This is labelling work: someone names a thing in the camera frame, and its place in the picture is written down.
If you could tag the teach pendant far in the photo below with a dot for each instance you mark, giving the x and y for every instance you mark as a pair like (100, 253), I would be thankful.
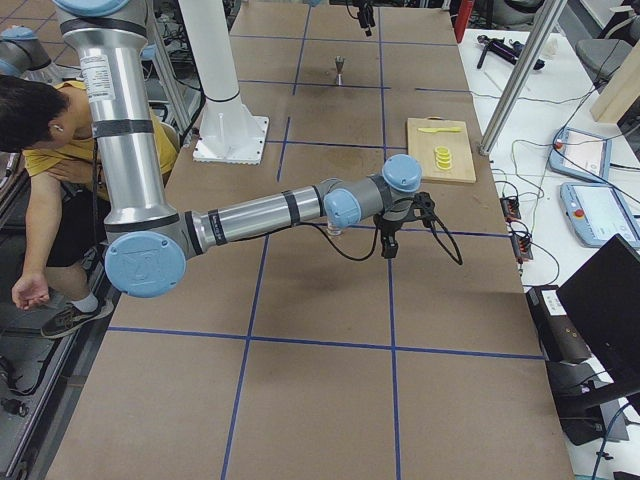
(581, 155)

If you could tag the grey office chair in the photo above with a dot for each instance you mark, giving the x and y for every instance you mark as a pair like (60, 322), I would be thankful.
(602, 56)

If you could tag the steel double jigger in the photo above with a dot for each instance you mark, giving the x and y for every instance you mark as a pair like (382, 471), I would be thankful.
(339, 66)

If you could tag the black tripod tool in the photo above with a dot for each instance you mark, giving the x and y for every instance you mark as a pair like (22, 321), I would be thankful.
(509, 51)

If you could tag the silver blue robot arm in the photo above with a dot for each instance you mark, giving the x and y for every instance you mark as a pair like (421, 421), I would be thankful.
(150, 241)

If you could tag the aluminium frame post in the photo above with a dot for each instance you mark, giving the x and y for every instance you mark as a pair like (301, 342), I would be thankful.
(535, 41)

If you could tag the bamboo cutting board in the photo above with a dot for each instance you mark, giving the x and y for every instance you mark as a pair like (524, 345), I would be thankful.
(421, 147)

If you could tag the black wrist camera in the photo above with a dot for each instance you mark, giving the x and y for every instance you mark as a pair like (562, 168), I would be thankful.
(423, 207)

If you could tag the person in yellow shirt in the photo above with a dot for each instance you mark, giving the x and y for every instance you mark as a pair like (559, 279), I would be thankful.
(51, 126)

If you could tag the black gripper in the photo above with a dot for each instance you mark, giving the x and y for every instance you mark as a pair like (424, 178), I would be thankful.
(389, 223)
(364, 15)

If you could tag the yellow plastic knife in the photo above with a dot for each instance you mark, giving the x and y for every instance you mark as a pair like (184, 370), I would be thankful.
(434, 130)

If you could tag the black small computer box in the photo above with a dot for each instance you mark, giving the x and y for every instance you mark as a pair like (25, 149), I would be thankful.
(559, 338)

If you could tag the teach pendant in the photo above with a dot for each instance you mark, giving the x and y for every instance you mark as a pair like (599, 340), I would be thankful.
(581, 155)
(597, 212)

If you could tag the clear shot glass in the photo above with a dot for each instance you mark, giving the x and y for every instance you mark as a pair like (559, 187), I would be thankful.
(334, 230)

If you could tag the teach pendant near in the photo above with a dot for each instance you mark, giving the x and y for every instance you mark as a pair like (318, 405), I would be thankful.
(597, 212)

